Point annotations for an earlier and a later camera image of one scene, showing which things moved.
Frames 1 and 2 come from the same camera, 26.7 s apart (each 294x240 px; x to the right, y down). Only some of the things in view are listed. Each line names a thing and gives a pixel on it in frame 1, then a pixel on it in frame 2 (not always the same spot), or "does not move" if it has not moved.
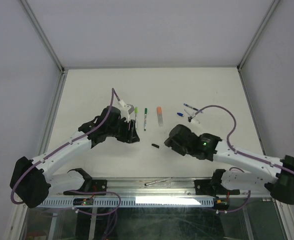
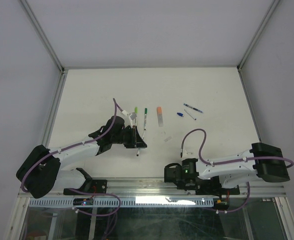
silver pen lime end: (136, 112) does not move
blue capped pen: (186, 105) does not move
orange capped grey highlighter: (159, 112) does not move
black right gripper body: (181, 151) -> (181, 185)
